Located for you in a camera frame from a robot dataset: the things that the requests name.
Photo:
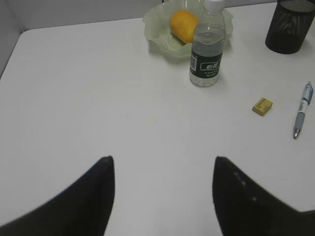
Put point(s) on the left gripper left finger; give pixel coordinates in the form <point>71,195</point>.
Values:
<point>83,209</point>

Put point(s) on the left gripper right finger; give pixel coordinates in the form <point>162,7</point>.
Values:
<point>244,208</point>

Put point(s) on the clear water bottle green label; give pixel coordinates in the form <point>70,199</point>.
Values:
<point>207,45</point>

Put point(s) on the yellow mango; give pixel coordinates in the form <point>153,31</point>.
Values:
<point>182,24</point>

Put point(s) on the yellow eraser left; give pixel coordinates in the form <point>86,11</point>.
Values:
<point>262,106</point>

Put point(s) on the blue white ballpoint pen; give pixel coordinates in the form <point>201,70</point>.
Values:
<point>304,103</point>

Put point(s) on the black mesh pen holder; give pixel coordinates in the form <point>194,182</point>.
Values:
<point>289,26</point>

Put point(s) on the translucent green wavy plate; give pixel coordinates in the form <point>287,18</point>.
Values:
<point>157,29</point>

